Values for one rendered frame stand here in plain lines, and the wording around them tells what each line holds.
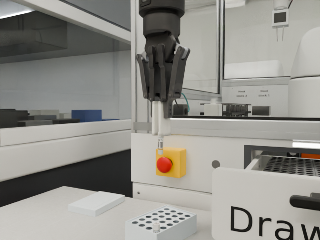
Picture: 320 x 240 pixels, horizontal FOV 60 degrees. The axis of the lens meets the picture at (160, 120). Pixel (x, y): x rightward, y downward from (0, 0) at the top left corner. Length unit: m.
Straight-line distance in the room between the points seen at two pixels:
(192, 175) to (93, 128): 0.57
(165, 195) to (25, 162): 0.46
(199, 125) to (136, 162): 0.22
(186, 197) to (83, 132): 0.55
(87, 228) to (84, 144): 0.56
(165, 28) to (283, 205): 0.36
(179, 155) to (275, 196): 0.34
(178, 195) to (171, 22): 0.46
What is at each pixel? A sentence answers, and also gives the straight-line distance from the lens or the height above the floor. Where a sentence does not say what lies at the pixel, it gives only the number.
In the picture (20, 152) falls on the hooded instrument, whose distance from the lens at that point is 0.97.
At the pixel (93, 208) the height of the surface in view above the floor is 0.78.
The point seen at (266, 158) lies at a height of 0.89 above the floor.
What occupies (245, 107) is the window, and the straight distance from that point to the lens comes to 0.71.
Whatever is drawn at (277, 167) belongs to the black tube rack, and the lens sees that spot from 0.61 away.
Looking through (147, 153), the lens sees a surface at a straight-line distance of 0.80.
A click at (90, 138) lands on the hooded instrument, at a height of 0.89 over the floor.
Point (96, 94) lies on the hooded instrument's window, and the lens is 1.25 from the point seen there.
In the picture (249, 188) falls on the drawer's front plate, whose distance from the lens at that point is 0.43.
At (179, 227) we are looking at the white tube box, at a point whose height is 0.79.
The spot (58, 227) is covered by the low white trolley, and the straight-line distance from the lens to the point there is 0.68.
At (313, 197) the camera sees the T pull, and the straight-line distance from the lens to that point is 0.39.
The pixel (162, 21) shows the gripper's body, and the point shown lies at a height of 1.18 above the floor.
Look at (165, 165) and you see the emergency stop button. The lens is 0.70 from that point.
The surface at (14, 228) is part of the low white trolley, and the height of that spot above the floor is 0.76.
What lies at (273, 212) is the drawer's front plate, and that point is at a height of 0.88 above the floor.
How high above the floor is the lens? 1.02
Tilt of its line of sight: 3 degrees down
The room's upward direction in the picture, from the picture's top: straight up
